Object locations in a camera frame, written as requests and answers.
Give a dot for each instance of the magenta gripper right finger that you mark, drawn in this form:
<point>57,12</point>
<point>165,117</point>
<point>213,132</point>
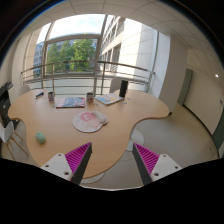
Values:
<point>153,166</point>

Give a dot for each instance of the green door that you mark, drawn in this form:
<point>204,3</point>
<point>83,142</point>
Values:
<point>185,86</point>

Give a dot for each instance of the light blue book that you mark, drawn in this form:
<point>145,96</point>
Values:
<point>108,99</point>

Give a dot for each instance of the black office chair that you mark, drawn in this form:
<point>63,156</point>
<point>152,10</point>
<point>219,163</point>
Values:
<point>7,97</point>

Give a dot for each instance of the red magazine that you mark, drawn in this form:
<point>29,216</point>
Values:
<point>71,102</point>

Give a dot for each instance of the patterned mug centre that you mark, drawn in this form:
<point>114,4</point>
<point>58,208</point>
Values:
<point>89,97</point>

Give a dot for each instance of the white chair with wooden legs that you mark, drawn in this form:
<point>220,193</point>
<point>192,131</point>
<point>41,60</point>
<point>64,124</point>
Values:
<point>7,135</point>

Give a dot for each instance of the patterned mug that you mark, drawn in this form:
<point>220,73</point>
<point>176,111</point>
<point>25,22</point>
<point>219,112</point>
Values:
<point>51,96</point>
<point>89,97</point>

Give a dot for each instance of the green computer mouse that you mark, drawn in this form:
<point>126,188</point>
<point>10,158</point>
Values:
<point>40,137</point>

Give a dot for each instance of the black cylindrical speaker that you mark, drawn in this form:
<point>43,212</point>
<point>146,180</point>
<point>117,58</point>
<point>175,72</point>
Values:
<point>123,88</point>

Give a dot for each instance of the white chair behind table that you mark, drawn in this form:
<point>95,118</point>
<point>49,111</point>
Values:
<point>115,84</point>

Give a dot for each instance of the pink round mouse pad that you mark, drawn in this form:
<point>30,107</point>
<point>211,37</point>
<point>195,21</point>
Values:
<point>89,121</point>

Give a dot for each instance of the patterned mug left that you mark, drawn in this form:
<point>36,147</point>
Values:
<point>51,96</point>

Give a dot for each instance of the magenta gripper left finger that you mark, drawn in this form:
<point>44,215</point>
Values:
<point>72,165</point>

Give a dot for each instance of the metal balcony railing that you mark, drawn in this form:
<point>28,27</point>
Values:
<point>64,81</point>

